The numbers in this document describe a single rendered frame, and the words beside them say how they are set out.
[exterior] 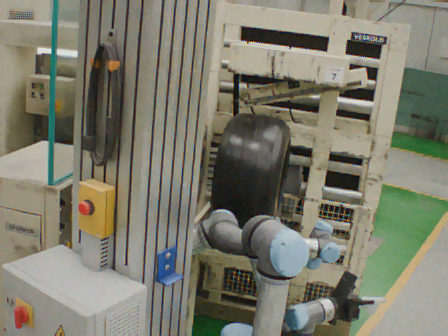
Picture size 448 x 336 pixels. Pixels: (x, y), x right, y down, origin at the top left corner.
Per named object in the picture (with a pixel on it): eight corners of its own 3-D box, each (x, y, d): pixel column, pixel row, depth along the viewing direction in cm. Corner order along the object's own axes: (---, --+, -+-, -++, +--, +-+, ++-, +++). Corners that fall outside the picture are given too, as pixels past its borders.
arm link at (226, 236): (213, 232, 182) (345, 242, 188) (211, 220, 193) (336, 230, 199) (209, 261, 186) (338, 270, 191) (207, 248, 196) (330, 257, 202)
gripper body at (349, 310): (345, 310, 175) (319, 318, 168) (347, 287, 173) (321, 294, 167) (360, 319, 168) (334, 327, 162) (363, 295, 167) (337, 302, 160)
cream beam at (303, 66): (226, 72, 262) (230, 43, 258) (236, 69, 286) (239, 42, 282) (346, 89, 251) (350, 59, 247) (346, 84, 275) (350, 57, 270)
